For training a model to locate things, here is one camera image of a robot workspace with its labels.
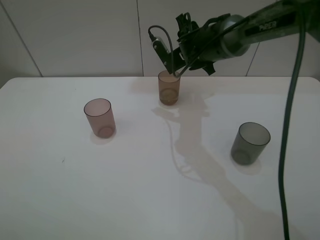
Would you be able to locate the brown translucent plastic cup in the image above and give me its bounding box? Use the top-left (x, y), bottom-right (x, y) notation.
top-left (158, 70), bottom-right (180, 106)

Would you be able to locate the pink translucent plastic cup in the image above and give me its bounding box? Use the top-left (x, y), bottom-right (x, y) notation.
top-left (83, 98), bottom-right (116, 139)

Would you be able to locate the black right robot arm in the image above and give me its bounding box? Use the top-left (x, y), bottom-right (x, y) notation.
top-left (171, 0), bottom-right (320, 75)

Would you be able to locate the grey translucent plastic cup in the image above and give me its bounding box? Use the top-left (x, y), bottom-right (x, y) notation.
top-left (230, 122), bottom-right (271, 166)

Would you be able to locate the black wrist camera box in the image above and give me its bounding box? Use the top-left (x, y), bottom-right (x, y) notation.
top-left (152, 37), bottom-right (186, 74)

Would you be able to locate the black camera cable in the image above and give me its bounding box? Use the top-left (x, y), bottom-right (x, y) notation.
top-left (147, 0), bottom-right (307, 240)

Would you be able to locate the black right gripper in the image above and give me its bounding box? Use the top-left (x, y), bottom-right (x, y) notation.
top-left (175, 12), bottom-right (222, 75)

